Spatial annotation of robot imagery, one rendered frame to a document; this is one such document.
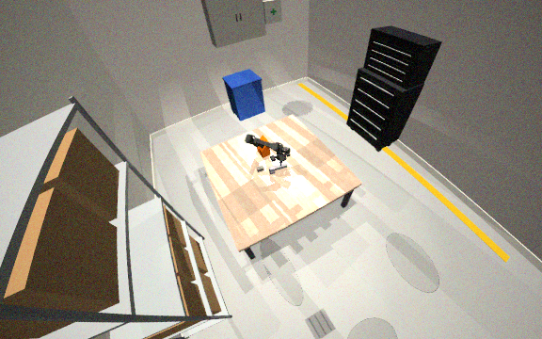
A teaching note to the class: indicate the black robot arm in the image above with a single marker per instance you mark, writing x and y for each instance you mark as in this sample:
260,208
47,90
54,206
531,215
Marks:
277,147

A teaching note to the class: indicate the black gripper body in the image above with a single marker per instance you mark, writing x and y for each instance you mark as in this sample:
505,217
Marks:
273,158

